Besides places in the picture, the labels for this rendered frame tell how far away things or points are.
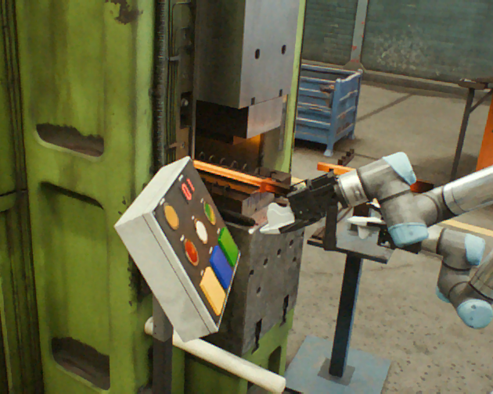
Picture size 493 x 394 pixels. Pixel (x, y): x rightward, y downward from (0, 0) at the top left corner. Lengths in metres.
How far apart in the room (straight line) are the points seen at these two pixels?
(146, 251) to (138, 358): 0.73
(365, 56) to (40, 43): 8.23
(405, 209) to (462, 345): 1.85
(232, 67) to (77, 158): 0.49
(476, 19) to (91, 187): 7.99
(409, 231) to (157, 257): 0.52
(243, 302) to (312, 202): 0.62
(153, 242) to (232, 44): 0.66
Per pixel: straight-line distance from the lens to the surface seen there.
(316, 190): 1.26
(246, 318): 1.82
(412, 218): 1.24
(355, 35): 9.66
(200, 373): 2.07
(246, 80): 1.57
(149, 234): 1.08
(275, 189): 1.76
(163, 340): 1.39
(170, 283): 1.12
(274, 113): 1.74
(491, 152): 5.14
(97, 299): 1.86
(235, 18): 1.54
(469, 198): 1.29
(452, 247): 1.58
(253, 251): 1.71
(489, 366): 2.95
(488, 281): 1.50
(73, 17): 1.63
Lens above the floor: 1.63
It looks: 22 degrees down
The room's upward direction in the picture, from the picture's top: 4 degrees clockwise
